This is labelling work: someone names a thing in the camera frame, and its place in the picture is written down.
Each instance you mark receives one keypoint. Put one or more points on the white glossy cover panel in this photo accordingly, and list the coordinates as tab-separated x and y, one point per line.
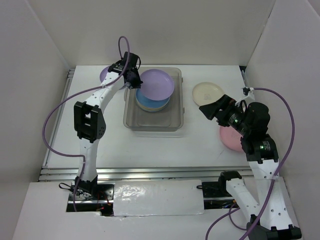
157	198

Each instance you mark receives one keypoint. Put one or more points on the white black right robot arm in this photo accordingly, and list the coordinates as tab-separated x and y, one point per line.
267	217

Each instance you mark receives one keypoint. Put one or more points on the yellow plastic plate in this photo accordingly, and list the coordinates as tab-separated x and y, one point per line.
150	109

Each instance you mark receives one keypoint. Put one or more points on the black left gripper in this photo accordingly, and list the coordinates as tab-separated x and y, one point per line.
137	84

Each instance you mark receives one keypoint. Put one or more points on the clear plastic bin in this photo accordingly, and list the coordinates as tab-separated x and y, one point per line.
169	119

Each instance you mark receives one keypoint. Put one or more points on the pink plastic plate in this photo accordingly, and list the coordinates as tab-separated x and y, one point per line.
230	138

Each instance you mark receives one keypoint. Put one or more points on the cream plastic plate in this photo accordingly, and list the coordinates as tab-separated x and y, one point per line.
205	93

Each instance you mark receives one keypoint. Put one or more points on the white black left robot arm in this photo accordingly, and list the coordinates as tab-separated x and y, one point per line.
89	122

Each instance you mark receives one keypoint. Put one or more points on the purple plate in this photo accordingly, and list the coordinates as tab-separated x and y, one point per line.
112	78
157	85

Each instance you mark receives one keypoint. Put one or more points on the aluminium rail frame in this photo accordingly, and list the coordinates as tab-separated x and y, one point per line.
194	151

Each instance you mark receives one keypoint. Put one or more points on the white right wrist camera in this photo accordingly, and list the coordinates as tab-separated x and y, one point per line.
248	96

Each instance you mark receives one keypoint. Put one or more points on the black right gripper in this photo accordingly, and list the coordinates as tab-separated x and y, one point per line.
225	102

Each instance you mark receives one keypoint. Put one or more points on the blue plastic plate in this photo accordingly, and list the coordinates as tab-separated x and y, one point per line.
142	100

